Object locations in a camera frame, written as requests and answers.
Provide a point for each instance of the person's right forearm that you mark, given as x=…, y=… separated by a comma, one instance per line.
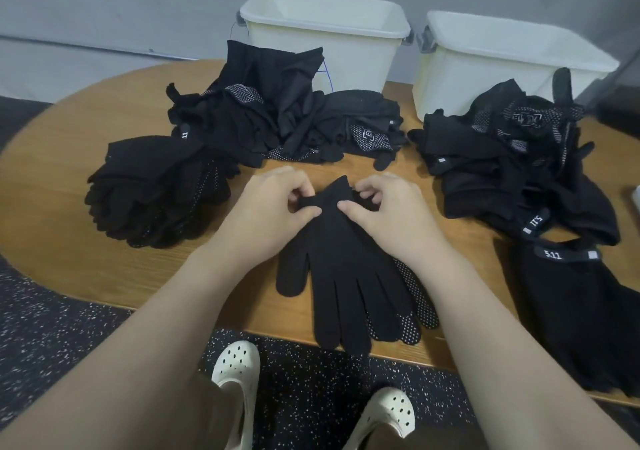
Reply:
x=520, y=365

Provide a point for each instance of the person's white shoe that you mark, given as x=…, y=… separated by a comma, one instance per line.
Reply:
x=390, y=410
x=238, y=365

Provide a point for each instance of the white flat tray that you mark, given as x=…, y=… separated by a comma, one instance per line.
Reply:
x=636, y=197

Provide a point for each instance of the person's left leg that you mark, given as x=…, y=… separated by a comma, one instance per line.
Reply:
x=215, y=415

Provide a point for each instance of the metal rack frame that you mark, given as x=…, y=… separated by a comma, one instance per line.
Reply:
x=620, y=90

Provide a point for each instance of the person's right white shoe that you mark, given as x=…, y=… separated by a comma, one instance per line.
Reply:
x=390, y=410

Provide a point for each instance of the person's left hand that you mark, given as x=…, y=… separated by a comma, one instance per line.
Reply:
x=260, y=220

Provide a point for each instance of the grey wall pipe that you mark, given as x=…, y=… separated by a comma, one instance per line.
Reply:
x=100, y=47

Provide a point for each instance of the person's left forearm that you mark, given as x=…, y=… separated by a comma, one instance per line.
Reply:
x=110, y=375

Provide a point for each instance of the pile of black gloves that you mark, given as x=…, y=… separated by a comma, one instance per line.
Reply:
x=120, y=230
x=270, y=95

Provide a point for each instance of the black fingerless glove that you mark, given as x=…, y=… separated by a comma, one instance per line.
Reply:
x=615, y=355
x=575, y=305

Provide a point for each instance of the black dotted glove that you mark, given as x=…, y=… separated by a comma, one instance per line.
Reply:
x=140, y=205
x=195, y=210
x=145, y=237
x=340, y=275
x=150, y=153
x=125, y=175
x=425, y=305
x=110, y=195
x=170, y=210
x=160, y=180
x=170, y=235
x=195, y=180

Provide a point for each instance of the stack of black gloves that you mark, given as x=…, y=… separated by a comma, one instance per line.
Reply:
x=100, y=215

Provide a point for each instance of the person's left white shoe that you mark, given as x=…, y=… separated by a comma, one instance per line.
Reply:
x=238, y=365

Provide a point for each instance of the person's right hand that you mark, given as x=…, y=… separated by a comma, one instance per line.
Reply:
x=400, y=220

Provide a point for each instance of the white plastic bin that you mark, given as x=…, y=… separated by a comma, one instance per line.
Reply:
x=450, y=80
x=350, y=50

